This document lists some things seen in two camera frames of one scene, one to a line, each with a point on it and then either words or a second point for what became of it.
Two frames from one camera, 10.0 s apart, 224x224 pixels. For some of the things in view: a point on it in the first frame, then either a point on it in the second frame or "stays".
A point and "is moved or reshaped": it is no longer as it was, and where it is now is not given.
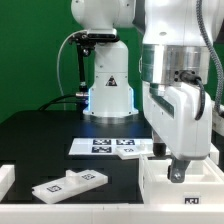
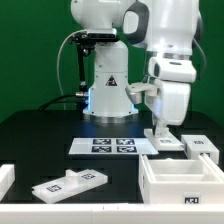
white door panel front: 74,183 stays
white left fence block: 7,179 stays
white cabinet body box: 203,182 stays
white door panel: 126,152 is moved or reshaped
